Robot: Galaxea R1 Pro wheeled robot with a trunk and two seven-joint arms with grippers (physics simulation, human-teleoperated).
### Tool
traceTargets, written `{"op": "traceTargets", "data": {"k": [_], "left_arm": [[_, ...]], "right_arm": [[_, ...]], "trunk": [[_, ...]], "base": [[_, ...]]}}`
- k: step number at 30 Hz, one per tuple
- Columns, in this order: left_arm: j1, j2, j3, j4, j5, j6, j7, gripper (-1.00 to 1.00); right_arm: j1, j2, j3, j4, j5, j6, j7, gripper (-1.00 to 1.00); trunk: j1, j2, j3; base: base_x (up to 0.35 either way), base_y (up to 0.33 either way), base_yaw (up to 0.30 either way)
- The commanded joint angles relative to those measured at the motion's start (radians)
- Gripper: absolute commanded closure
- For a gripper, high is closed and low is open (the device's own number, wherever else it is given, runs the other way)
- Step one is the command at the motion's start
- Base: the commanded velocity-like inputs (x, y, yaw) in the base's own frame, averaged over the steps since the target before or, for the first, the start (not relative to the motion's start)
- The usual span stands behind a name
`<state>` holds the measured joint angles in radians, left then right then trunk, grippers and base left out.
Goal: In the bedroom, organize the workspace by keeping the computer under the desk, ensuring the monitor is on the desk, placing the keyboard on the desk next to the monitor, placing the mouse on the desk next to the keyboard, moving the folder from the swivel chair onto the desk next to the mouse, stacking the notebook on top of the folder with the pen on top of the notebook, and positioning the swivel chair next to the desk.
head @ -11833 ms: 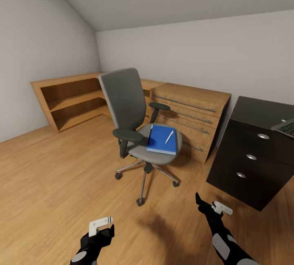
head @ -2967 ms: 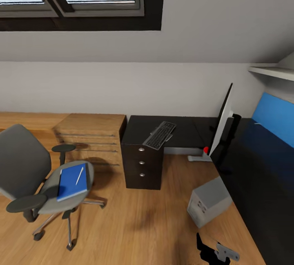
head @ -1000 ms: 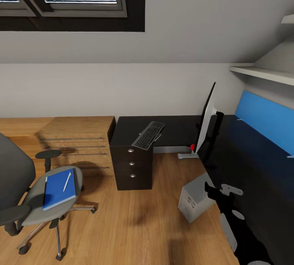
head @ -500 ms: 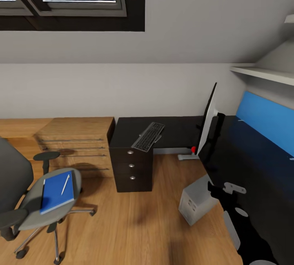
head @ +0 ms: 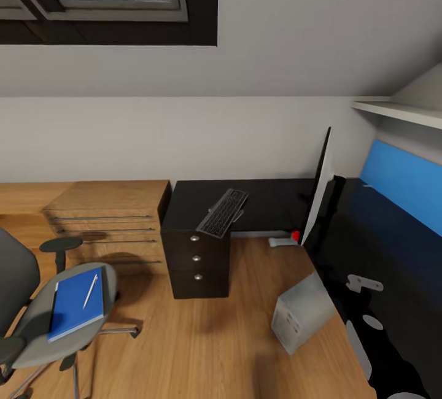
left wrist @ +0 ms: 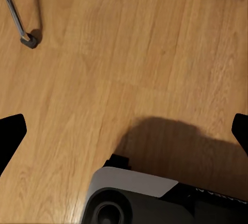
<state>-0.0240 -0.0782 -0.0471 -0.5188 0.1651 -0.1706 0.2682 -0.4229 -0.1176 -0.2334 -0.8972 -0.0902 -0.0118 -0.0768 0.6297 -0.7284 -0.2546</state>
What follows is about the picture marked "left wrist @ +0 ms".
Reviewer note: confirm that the swivel chair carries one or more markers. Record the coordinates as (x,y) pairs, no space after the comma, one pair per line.
(26,38)

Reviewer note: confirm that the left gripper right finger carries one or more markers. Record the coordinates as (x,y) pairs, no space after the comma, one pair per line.
(240,130)

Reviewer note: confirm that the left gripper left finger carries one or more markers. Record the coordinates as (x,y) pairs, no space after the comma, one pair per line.
(12,131)

